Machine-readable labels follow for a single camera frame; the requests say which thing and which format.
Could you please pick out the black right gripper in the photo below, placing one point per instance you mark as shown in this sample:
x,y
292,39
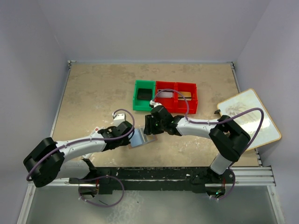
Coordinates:
x,y
149,128

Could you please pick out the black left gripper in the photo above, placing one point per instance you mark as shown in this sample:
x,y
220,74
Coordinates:
x,y
125,141

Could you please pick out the pink leather card holder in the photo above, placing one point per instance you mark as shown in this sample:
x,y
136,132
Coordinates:
x,y
138,138

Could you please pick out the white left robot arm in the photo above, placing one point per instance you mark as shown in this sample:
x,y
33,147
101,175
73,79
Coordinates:
x,y
46,159

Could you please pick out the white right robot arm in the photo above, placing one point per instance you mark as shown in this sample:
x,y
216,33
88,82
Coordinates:
x,y
228,137

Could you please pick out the silver magnetic stripe cards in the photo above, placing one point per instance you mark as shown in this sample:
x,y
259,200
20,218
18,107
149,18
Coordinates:
x,y
165,94

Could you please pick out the black VIP cards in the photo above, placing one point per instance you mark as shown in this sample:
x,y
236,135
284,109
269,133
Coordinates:
x,y
144,94

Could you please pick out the gold magnetic stripe cards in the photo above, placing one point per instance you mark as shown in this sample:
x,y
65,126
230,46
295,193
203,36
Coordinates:
x,y
185,94

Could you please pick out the red plastic bin middle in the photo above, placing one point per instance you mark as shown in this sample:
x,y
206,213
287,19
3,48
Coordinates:
x,y
169,103

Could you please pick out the red plastic bin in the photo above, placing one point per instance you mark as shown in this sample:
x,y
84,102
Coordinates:
x,y
193,104
169,103

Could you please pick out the red plastic bin right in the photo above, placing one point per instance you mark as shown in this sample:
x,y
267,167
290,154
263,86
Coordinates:
x,y
193,104

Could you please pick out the green plastic bin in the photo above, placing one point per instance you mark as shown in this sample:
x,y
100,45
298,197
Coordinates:
x,y
143,105

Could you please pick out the yellow framed whiteboard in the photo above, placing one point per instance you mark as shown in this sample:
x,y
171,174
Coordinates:
x,y
249,122

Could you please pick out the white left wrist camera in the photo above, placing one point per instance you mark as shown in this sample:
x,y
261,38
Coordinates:
x,y
118,118

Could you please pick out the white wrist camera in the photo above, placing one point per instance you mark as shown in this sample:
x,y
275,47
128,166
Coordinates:
x,y
154,104
118,118

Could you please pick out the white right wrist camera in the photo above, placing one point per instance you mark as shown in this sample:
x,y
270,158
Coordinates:
x,y
154,104

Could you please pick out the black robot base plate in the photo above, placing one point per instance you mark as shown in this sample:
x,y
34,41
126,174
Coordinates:
x,y
193,179

